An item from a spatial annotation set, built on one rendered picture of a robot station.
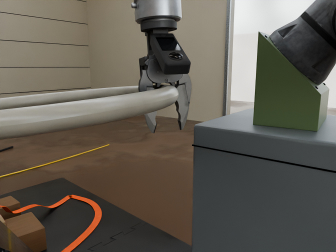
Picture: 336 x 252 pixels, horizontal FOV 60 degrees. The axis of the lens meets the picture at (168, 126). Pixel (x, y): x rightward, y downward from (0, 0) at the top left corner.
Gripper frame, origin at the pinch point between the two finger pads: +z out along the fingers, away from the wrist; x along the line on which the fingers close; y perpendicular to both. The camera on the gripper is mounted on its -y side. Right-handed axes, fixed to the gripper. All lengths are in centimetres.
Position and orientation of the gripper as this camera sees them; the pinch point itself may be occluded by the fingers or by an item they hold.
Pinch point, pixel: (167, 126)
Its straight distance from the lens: 58.4
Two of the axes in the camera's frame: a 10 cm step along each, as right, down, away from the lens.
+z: 0.6, 9.8, 1.8
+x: -9.6, 1.1, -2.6
